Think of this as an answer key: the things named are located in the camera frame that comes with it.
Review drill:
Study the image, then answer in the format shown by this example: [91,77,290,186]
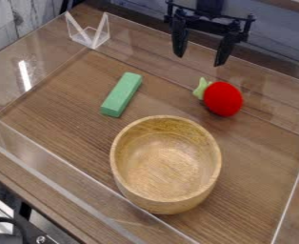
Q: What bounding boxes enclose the red strawberry toy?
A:
[193,77,244,117]

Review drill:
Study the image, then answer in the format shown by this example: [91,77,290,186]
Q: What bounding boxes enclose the black table clamp base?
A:
[0,209,61,244]

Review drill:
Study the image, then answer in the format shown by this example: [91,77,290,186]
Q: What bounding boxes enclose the clear acrylic corner bracket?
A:
[65,12,111,50]

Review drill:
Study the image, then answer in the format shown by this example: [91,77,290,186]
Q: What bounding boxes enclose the clear acrylic tray wall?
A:
[0,110,200,244]

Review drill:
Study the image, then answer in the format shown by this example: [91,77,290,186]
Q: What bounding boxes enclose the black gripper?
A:
[165,0,256,67]

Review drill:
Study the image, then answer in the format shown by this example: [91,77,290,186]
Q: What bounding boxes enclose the green rectangular block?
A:
[100,72,143,117]

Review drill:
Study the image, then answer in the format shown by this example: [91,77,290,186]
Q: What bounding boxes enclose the wooden bowl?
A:
[109,115,223,214]

